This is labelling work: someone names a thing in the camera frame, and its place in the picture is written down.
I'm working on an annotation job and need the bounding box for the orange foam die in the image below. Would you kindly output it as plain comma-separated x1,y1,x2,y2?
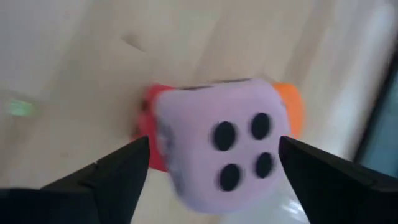
272,81,307,141

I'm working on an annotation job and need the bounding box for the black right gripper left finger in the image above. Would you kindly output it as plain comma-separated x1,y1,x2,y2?
0,135,151,224

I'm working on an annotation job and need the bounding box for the pink foam die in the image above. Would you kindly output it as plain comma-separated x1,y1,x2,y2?
154,77,293,215

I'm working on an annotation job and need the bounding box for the red foam die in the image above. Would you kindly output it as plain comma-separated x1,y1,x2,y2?
132,83,175,174

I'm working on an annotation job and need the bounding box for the small green die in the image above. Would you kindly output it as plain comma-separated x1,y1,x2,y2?
4,98,35,118

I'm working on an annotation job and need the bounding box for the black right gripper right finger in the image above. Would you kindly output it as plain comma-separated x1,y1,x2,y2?
278,135,398,224

